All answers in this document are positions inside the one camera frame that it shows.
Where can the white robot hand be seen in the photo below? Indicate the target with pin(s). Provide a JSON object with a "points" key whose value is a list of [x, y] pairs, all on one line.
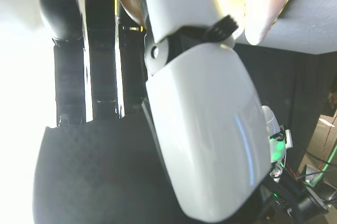
{"points": [[205, 118]]}

